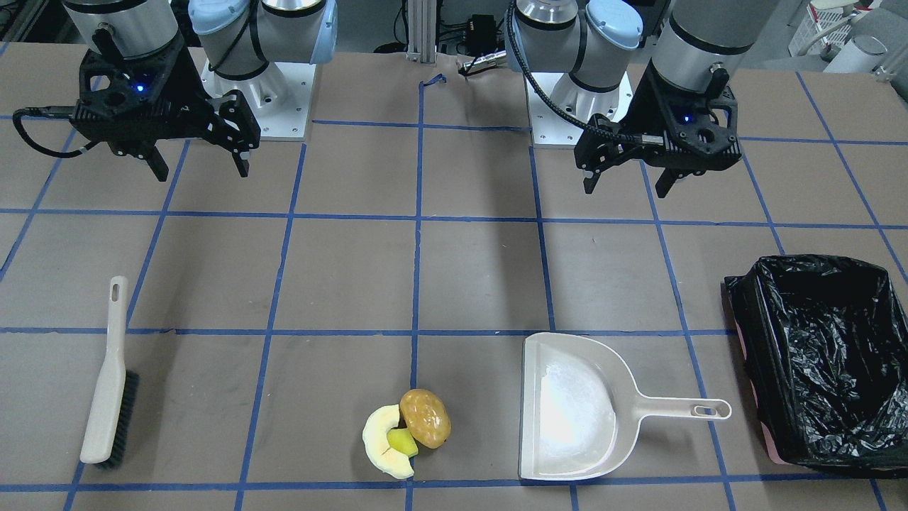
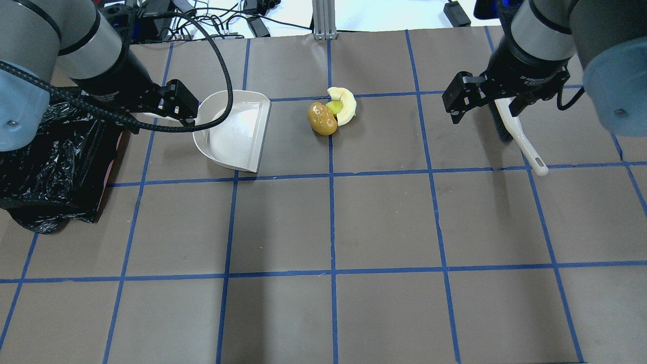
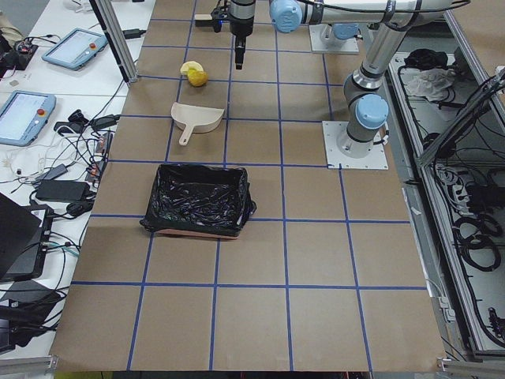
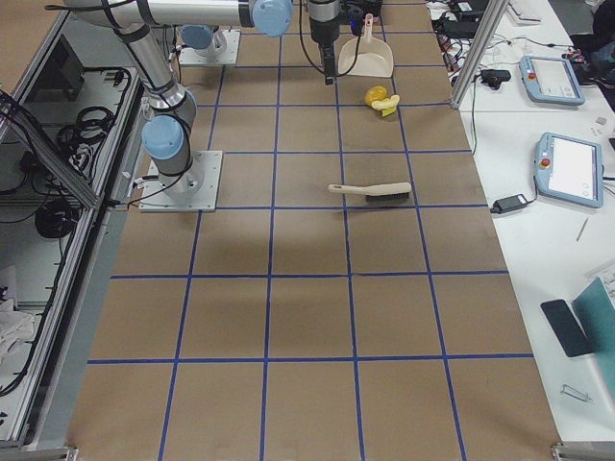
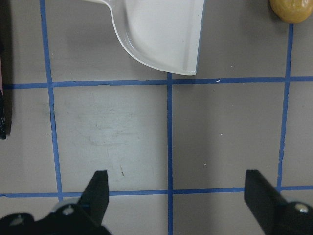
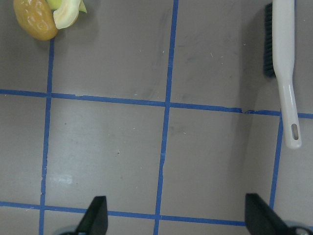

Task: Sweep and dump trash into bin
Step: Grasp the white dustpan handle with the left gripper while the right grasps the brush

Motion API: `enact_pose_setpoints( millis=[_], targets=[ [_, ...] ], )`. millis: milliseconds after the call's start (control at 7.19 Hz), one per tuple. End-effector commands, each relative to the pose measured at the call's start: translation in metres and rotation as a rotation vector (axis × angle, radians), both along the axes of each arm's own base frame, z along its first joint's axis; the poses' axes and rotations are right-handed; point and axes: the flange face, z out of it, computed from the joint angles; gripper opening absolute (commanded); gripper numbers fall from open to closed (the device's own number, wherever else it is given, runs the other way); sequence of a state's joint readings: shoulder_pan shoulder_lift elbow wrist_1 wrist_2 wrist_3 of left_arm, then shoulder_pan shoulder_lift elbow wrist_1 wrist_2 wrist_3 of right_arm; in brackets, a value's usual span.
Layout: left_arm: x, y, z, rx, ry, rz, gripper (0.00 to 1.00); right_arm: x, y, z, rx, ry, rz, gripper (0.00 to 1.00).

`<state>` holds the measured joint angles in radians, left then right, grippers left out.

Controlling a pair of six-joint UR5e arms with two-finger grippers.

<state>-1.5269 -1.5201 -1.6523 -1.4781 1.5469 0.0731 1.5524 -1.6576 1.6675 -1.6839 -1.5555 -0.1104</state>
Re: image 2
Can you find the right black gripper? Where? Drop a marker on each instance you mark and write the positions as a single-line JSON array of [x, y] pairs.
[[515, 63]]

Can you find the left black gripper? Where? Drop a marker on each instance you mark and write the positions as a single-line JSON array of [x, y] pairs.
[[123, 76]]

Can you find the white hand brush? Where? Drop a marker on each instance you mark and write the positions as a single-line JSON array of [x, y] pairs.
[[513, 126]]

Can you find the white plastic dustpan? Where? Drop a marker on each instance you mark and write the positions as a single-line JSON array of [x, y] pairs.
[[237, 143]]

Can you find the brown toy potato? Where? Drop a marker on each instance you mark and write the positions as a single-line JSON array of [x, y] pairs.
[[322, 119]]

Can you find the small green yellow piece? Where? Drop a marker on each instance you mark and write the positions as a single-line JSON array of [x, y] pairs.
[[335, 106]]

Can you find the pale yellow peel slice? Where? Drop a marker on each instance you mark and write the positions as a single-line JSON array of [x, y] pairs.
[[350, 104]]

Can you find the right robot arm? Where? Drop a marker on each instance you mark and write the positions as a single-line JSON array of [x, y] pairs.
[[607, 36]]

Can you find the black bag lined bin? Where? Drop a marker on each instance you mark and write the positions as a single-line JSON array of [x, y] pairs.
[[62, 174]]

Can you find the black power adapter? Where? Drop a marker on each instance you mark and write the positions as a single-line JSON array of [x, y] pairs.
[[455, 13]]

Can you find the aluminium frame post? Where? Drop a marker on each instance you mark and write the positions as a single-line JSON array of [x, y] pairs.
[[323, 20]]

